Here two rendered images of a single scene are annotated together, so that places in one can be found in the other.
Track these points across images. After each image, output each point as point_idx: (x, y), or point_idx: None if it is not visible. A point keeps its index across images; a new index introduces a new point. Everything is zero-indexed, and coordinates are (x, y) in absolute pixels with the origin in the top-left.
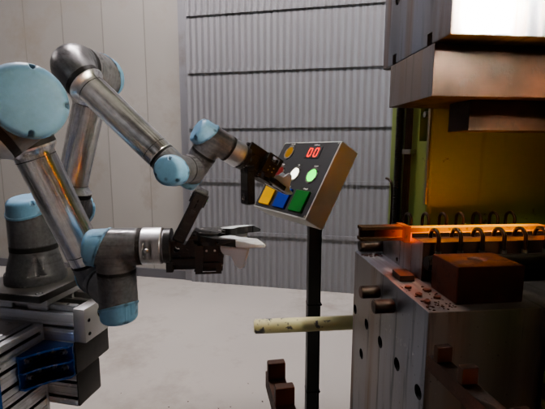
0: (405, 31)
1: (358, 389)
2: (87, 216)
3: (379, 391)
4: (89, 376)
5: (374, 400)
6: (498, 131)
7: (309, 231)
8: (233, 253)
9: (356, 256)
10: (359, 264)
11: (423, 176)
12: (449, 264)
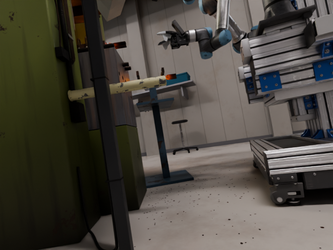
0: None
1: (126, 108)
2: (216, 17)
3: (128, 97)
4: (254, 84)
5: (128, 103)
6: (82, 22)
7: (97, 6)
8: (166, 44)
9: (115, 49)
10: (117, 53)
11: (71, 15)
12: None
